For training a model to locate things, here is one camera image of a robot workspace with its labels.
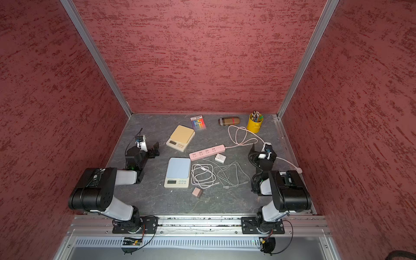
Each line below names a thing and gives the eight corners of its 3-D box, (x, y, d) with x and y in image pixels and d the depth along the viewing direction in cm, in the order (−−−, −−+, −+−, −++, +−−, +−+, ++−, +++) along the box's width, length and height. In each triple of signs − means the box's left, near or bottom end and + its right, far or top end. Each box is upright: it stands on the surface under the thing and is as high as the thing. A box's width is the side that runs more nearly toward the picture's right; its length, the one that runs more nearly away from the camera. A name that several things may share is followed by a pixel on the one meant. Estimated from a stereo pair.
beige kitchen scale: (165, 147, 105) (164, 144, 102) (179, 127, 116) (178, 124, 114) (185, 153, 102) (184, 151, 99) (196, 132, 113) (196, 129, 111)
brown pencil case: (218, 125, 116) (218, 123, 114) (218, 119, 120) (218, 117, 118) (240, 126, 116) (240, 123, 114) (239, 119, 120) (239, 117, 118)
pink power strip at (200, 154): (190, 161, 98) (190, 159, 96) (189, 156, 101) (188, 153, 98) (225, 151, 103) (226, 149, 100) (223, 146, 105) (224, 144, 103)
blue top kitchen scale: (164, 188, 88) (163, 186, 85) (170, 160, 99) (168, 157, 96) (189, 188, 88) (188, 186, 85) (191, 160, 99) (191, 157, 96)
